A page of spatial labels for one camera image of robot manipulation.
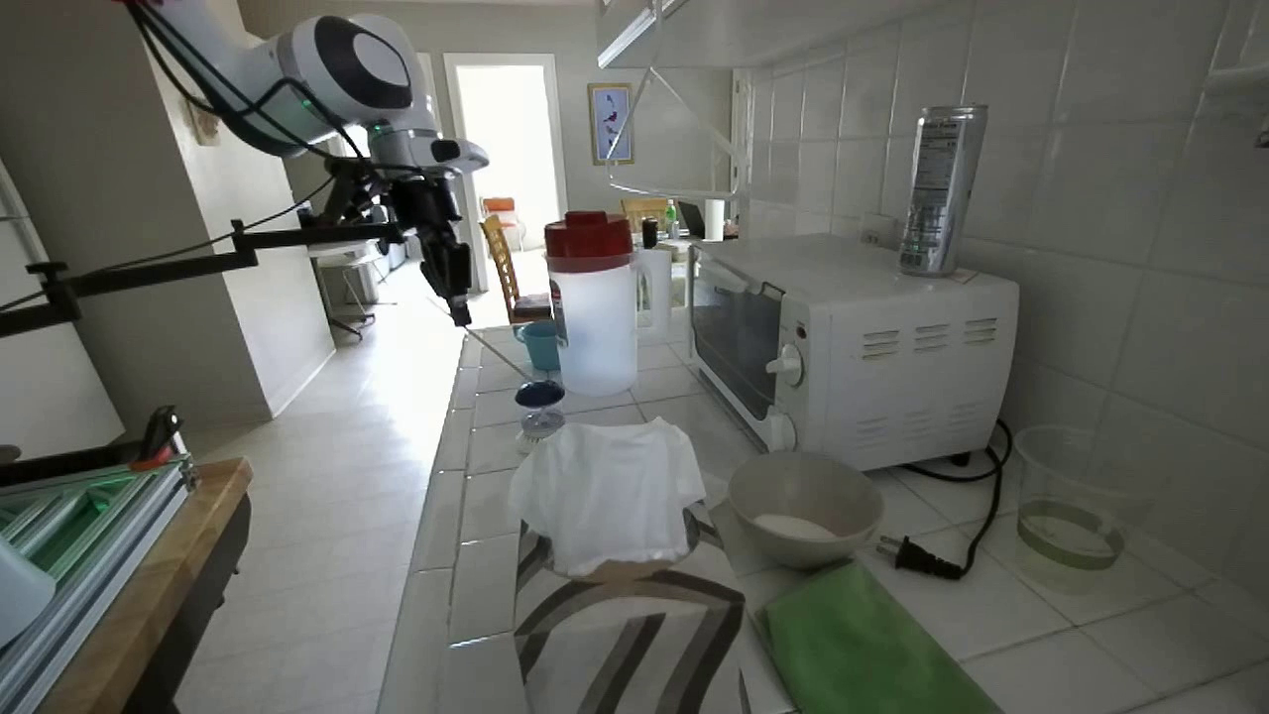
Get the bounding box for clear container green rim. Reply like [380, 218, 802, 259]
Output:
[1007, 422, 1139, 596]

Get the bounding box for wooden table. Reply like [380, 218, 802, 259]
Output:
[36, 453, 256, 714]

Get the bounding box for small jar blue lid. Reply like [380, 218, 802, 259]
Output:
[511, 378, 572, 436]

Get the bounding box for bright glass door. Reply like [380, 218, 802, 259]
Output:
[441, 50, 572, 252]

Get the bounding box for black table clamp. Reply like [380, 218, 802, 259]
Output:
[0, 406, 190, 493]

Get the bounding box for black camera boom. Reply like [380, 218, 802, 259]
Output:
[0, 213, 409, 340]

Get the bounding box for metal mounting rails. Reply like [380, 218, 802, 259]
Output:
[0, 448, 195, 714]

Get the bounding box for grey bowl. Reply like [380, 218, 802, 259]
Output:
[725, 448, 885, 576]

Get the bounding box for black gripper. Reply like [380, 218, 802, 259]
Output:
[392, 169, 475, 328]

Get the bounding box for white toaster oven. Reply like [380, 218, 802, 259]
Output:
[684, 234, 1021, 476]

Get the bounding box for framed wall picture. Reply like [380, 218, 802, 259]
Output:
[586, 81, 639, 169]

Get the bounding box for wooden stirrer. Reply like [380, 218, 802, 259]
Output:
[466, 321, 535, 386]

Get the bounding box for grey white striped cloth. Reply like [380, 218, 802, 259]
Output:
[511, 518, 758, 714]

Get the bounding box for clear pitcher red lid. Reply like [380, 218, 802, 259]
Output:
[540, 206, 640, 397]

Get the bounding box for wooden chair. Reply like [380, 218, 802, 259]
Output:
[475, 213, 556, 328]

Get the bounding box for green cloth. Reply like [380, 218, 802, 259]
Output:
[750, 558, 1007, 714]

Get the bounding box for silver metal tumbler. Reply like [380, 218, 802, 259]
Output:
[897, 99, 989, 280]

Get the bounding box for black power cable plug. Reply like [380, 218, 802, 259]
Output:
[876, 416, 1017, 588]

